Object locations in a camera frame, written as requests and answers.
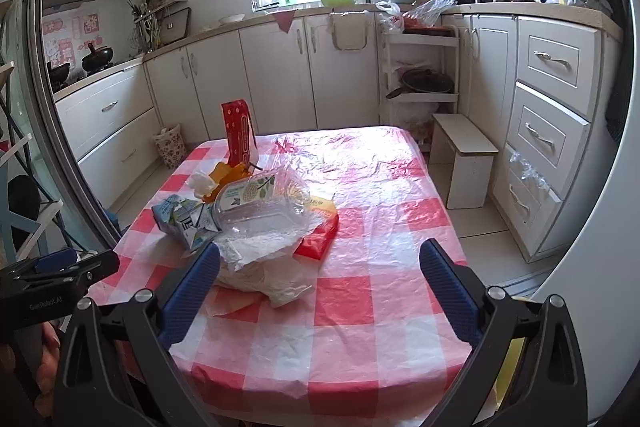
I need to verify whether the left hand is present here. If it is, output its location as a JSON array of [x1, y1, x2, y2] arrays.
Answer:
[[36, 322, 61, 395]]

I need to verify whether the white plastic bag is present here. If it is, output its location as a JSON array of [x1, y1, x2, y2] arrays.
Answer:
[[215, 212, 322, 308]]

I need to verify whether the black wok pot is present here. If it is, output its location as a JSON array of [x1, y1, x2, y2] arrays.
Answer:
[[81, 41, 114, 75]]

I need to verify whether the white storage rack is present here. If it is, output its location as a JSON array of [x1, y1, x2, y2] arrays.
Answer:
[[376, 23, 462, 129]]

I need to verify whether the blue milk carton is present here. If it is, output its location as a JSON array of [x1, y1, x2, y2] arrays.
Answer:
[[151, 194, 220, 251]]

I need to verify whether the floral waste basket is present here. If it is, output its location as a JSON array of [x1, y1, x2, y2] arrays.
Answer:
[[152, 124, 188, 169]]

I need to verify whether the white tissue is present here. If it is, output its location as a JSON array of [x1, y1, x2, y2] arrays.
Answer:
[[186, 171, 218, 199]]

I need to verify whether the white step stool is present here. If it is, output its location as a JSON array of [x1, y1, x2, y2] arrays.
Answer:
[[428, 114, 498, 210]]

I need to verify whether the red checkered tablecloth table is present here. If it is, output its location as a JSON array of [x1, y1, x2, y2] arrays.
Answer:
[[86, 124, 474, 421]]

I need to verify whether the white refrigerator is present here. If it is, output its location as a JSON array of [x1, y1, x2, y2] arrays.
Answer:
[[534, 0, 639, 424]]

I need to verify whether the blue white folding rack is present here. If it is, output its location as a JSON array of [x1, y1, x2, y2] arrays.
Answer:
[[0, 0, 66, 268]]

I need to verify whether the yellow trash bin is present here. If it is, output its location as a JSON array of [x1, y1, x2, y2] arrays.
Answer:
[[494, 338, 525, 409]]

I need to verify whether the red paper snack bag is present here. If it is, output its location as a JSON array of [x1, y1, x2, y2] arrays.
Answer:
[[221, 100, 259, 172]]

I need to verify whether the orange peel piece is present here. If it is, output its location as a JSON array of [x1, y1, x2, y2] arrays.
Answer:
[[207, 161, 252, 199]]

